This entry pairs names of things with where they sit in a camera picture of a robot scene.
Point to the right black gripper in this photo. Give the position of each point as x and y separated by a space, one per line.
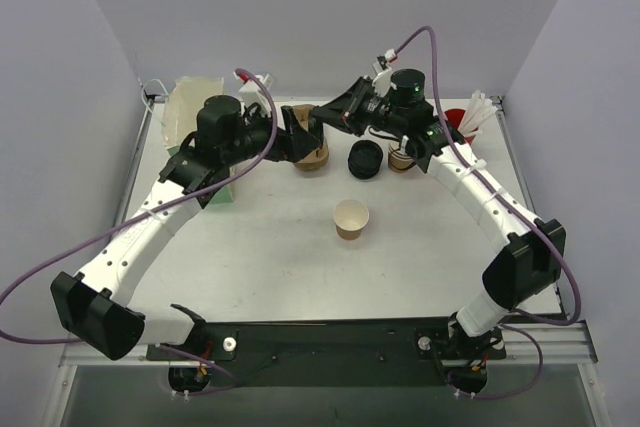
359 105

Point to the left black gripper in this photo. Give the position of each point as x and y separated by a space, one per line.
286 134

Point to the brown paper coffee cup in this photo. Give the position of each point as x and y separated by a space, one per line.
350 218

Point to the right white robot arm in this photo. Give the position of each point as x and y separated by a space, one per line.
528 250

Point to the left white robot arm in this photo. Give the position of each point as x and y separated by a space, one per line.
93 303

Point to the black coffee lid stack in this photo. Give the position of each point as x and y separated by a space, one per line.
365 159

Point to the green paper takeout bag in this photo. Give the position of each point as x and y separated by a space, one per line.
182 105

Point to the brown paper cup stack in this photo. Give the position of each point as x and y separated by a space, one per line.
396 160

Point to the red straw holder cup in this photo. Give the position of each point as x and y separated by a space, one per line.
455 117

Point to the white wrapped straws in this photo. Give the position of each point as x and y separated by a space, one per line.
480 109

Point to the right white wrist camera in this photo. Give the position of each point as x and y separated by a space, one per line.
383 71

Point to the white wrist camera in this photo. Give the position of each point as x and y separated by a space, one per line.
250 93
383 71

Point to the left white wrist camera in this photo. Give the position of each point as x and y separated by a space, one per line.
250 93

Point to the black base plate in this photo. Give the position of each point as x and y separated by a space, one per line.
318 370

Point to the aluminium front rail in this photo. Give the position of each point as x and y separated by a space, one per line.
411 338

